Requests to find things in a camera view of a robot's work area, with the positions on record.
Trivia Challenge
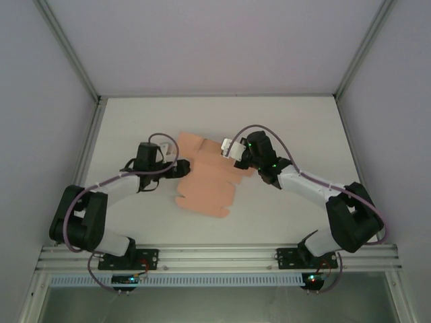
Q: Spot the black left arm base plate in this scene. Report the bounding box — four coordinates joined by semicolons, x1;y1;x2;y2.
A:
97;248;160;271

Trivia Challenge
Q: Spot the aluminium mounting rail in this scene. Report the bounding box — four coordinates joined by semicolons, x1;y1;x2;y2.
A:
35;244;403;272

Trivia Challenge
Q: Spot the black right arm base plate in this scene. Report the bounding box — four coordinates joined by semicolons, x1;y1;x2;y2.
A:
275;248;339;271

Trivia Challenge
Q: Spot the left controller circuit board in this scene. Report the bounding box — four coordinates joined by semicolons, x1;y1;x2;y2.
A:
112;274;141;287

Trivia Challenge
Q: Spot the right controller circuit board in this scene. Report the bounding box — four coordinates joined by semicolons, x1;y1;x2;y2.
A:
302;272;326;289

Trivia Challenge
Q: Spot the aluminium frame post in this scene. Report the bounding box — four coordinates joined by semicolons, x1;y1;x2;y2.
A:
333;0;395;100
33;0;102;102

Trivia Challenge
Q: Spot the aluminium side frame rail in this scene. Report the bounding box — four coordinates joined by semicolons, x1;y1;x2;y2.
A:
333;94;398;246
61;97;106;247

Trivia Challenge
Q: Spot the white slotted cable duct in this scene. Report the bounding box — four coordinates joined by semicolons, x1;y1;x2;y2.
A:
50;273;304;287

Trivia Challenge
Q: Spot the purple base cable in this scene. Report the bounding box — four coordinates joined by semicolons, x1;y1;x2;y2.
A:
315;252;344;294
87;252;123;292

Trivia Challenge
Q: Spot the orange paper box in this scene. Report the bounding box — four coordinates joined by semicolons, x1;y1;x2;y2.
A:
174;130;255;219

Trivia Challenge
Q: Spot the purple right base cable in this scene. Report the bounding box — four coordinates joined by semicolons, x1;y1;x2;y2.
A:
315;252;344;294

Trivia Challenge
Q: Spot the controller circuit board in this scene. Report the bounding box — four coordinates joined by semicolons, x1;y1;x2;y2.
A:
302;272;326;289
112;274;141;287

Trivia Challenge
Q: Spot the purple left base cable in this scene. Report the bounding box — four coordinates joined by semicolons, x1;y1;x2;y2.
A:
87;252;123;292

